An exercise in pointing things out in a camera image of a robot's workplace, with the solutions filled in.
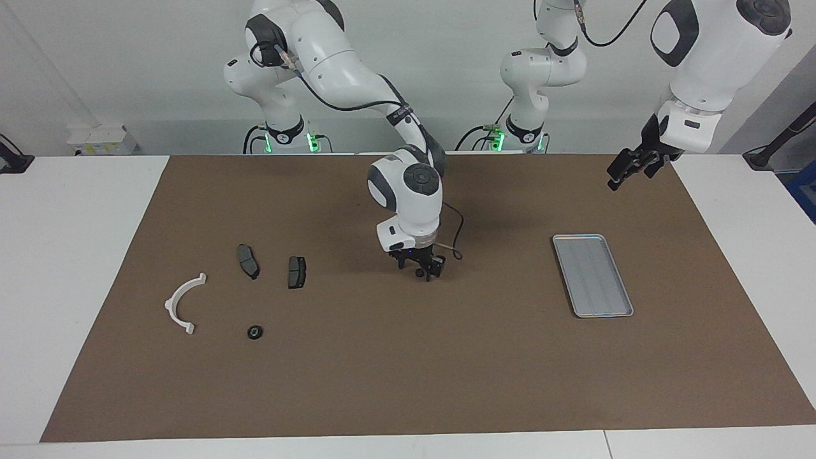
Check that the silver metal tray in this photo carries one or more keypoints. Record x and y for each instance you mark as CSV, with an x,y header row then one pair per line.
x,y
593,277

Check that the large black bearing gear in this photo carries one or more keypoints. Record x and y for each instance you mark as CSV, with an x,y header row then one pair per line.
x,y
255,332

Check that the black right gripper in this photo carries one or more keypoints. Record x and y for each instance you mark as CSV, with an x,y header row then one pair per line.
x,y
417,255

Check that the white wall power box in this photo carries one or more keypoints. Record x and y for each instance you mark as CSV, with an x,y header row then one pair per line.
x,y
102,140

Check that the black clamp mount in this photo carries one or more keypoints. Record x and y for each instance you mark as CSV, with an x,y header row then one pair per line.
x,y
13,159

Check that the brown table mat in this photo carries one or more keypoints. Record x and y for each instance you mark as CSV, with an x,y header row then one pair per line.
x,y
408,370

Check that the long dark grey brake pad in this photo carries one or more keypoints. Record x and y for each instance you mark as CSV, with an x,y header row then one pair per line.
x,y
248,261

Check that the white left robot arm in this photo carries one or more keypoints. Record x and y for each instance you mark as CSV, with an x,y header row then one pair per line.
x,y
720,64

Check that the black angled stand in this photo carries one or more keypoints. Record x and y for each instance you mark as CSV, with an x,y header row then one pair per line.
x,y
778,143

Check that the short dark grey brake pad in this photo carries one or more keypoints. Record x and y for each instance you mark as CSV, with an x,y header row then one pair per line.
x,y
297,273

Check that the blue crate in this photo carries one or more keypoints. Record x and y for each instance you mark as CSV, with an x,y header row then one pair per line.
x,y
804,191

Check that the white semicircular bracket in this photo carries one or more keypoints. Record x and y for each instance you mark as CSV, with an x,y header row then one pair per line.
x,y
172,299

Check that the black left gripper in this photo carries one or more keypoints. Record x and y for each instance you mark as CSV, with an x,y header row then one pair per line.
x,y
653,143

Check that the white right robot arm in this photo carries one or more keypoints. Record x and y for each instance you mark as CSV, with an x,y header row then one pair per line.
x,y
331,57

